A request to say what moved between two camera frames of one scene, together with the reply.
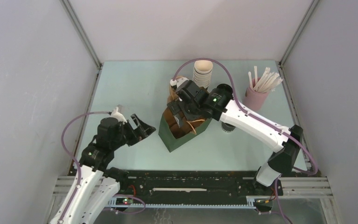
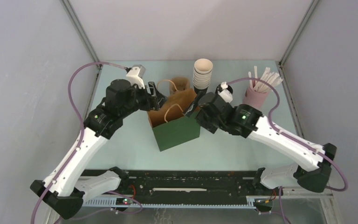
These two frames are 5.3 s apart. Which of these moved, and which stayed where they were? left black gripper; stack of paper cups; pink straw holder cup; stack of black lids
Moved: left black gripper
Stayed: pink straw holder cup; stack of paper cups; stack of black lids
